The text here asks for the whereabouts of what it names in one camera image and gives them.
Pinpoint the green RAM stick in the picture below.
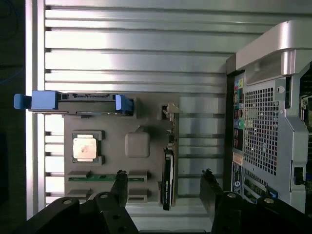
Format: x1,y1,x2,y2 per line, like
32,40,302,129
68,173,145,182

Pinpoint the grey plastic parts rack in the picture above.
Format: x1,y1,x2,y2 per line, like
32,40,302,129
62,92,180,205

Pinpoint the silver CPU chip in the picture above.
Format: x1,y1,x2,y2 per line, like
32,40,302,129
73,137,97,160

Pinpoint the open grey PC case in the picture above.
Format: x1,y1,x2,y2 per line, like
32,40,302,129
225,20,312,214

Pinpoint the hard disk with blue carrier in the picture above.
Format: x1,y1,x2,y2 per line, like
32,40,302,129
14,90,134,117

